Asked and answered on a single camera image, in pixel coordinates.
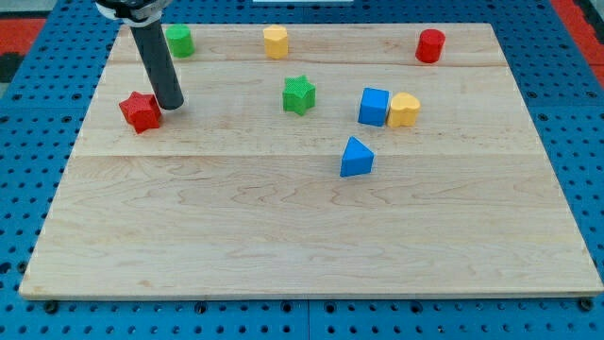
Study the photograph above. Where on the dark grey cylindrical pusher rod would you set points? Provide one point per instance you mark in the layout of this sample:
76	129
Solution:
158	64

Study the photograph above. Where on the black white robot wrist mount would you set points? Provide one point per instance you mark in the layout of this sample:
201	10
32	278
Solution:
133	12

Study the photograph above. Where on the red star block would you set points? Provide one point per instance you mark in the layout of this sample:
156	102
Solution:
141	111

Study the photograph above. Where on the green star block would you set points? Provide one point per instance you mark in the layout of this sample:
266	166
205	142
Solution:
298	95

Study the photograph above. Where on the green cylinder block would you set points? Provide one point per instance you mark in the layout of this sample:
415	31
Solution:
180	40

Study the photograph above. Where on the yellow hexagon block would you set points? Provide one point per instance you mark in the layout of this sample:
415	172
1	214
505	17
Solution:
276	44

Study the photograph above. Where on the blue cube block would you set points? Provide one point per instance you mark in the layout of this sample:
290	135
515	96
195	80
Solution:
373	107

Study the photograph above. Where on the blue triangle block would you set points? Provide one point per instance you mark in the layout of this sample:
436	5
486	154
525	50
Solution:
357	159

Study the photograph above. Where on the yellow heart block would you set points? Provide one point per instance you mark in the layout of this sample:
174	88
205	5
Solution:
403	111

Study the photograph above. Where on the red cylinder block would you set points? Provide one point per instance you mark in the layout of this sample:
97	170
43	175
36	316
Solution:
430	45

